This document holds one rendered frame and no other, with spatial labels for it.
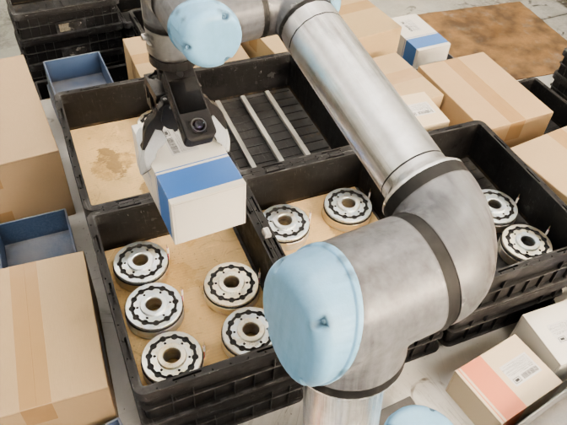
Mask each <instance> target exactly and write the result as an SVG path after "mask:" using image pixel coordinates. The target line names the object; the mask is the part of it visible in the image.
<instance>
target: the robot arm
mask: <svg viewBox="0 0 567 425"><path fill-rule="evenodd" d="M140 3H141V9H142V16H143V27H144V29H145V33H143V34H141V39H142V40H146V47H147V51H148V59H149V62H150V64H151V65H152V66H153V67H155V68H156V69H155V70H154V72H153V73H146V74H144V75H143V76H144V83H145V90H146V96H147V103H148V105H149V107H150V109H151V111H152V112H153V113H151V114H150V115H148V116H147V118H146V119H145V121H144V124H143V127H140V128H139V129H138V131H137V134H136V140H137V144H138V168H139V172H140V175H144V174H146V173H147V172H148V171H150V170H151V169H150V168H151V164H152V162H153V161H154V160H155V159H156V154H157V152H158V150H159V149H160V148H161V147H163V146H164V145H165V142H166V141H167V137H166V135H165V134H164V132H163V128H164V127H166V128H168V129H171V130H174V132H176V131H177V130H178V129H179V132H180V134H181V139H182V141H183V143H184V145H185V146H186V147H194V146H197V145H201V144H204V143H210V142H212V141H213V138H214V139H215V140H216V142H217V143H220V144H221V146H223V147H224V149H225V151H226V152H227V153H228V152H229V150H230V136H229V133H228V129H227V126H226V122H225V119H224V115H223V112H222V111H221V109H220V108H219V107H218V106H217V104H216V103H215V102H214V101H212V100H210V99H209V98H208V97H207V96H206V95H205V94H203V92H202V85H201V84H200V83H199V82H198V79H197V75H196V73H195V70H194V68H193V67H194V66H196V65H197V66H199V67H217V66H220V65H222V64H224V62H226V61H227V60H228V59H229V58H231V57H233V56H234V54H235V53H236V52H237V51H238V49H239V47H240V43H242V42H246V41H249V40H256V39H260V38H264V37H267V36H271V35H278V36H279V38H280V40H281V41H282V42H283V43H284V45H285V47H286V48H287V50H288V51H289V53H290V55H291V56H292V57H293V58H294V61H295V62H296V64H297V65H298V67H299V68H300V70H301V72H302V73H303V74H304V75H305V77H306V79H307V80H308V82H309V83H310V85H311V87H312V88H313V89H314V91H315V92H316V94H317V96H318V97H319V99H320V100H321V102H322V103H323V104H324V106H325V107H326V109H327V111H328V112H329V114H330V115H331V117H332V119H333V120H334V121H335V123H336V124H337V126H338V128H339V129H340V131H341V132H342V134H343V135H344V136H345V138H346V139H347V141H348V143H349V144H350V146H351V147H352V149H353V150H354V152H355V153H356V155H357V156H358V158H359V160H360V161H361V163H362V164H363V166H364V167H365V168H366V170H367V171H368V173H369V174H370V176H371V178H372V180H373V181H374V182H375V184H376V185H377V187H378V188H379V190H380V191H381V193H382V195H383V196H384V197H385V200H384V202H383V206H382V212H383V214H384V215H385V218H383V219H381V220H378V221H375V222H373V223H369V224H367V225H365V226H362V227H359V228H357V229H353V230H351V231H348V232H346V233H344V234H340V235H338V236H335V237H332V238H330V239H326V240H324V241H322V242H314V243H310V244H308V245H304V246H302V247H301V248H299V249H298V250H297V251H296V252H294V253H292V254H290V255H287V256H285V257H283V258H281V259H279V260H278V261H276V262H275V263H274V264H273V265H272V267H271V268H270V270H269V272H268V273H267V276H266V279H265V283H264V288H263V309H264V315H265V319H266V320H267V323H268V328H267V331H268V334H269V336H270V339H271V342H272V344H273V348H274V351H275V352H276V354H277V356H278V359H279V361H280V363H281V364H282V365H283V367H284V369H285V370H286V372H287V373H288V374H289V376H290V377H291V378H292V379H294V380H295V381H296V382H297V383H299V384H301V385H303V425H379V421H380V415H381V406H382V401H383V395H384V391H386V390H388V389H389V388H390V387H391V386H392V385H393V384H394V383H395V382H396V381H397V379H398V378H399V376H400V375H401V372H402V370H403V367H404V364H405V360H406V356H407V352H408V347H409V346H410V345H411V344H412V343H414V342H416V341H418V340H420V339H422V338H425V337H427V336H429V335H431V334H434V333H436V332H437V331H440V330H442V329H444V328H446V327H448V326H450V325H454V324H456V323H457V322H459V321H461V320H463V319H465V318H466V317H468V316H469V315H470V314H471V313H472V312H473V311H474V310H475V309H476V308H477V307H478V306H479V305H480V304H481V303H482V301H483V299H484V298H485V296H486V295H487V293H488V291H489V289H490V286H491V284H492V281H493V280H494V274H495V270H496V263H497V255H498V245H497V235H496V229H495V226H494V219H493V216H492V213H491V211H490V208H489V204H488V202H487V199H486V197H485V195H484V194H483V192H482V190H481V188H480V186H479V184H478V183H477V181H476V180H475V179H474V177H473V175H472V174H471V173H470V171H469V170H468V169H467V167H466V166H465V165H464V163H463V162H462V161H461V160H460V159H457V158H450V157H446V156H445V155H444V154H443V153H442V152H441V151H440V149H439V147H438V146H437V145H436V143H435V142H434V140H433V139H432V138H431V136H430V135H429V134H428V133H427V132H426V130H425V129H424V127H423V126H422V125H421V123H420V122H419V120H418V119H417V117H416V116H415V115H414V113H413V112H412V111H411V110H410V109H409V107H408V106H407V104H406V103H405V102H404V100H403V99H402V97H401V96H400V95H399V93H398V92H397V91H396V90H395V88H394V87H393V86H392V84H391V83H390V81H389V80H388V79H387V77H386V76H385V74H384V73H383V72H382V71H381V70H380V68H379V67H378V66H377V64H376V63H375V61H374V60H373V58H372V57H371V56H370V54H369V53H368V51H367V50H366V49H365V48H364V47H363V45H362V44H361V43H360V41H359V40H358V38H357V37H356V36H355V34H354V32H353V31H352V30H351V29H350V28H349V27H348V25H347V24H346V22H345V21H344V20H343V18H342V17H341V15H340V14H339V10H340V7H341V0H140ZM154 75H157V76H154ZM153 76H154V77H153ZM149 77H151V79H150V78H149ZM384 425H453V423H452V422H451V421H450V420H449V419H448V418H447V417H446V416H444V415H443V414H442V413H440V412H438V411H436V410H434V409H432V408H429V407H427V406H421V405H410V406H404V407H402V408H400V409H398V410H397V411H395V412H393V413H392V414H391V415H390V416H389V417H388V418H387V419H386V422H385V424H384Z"/></svg>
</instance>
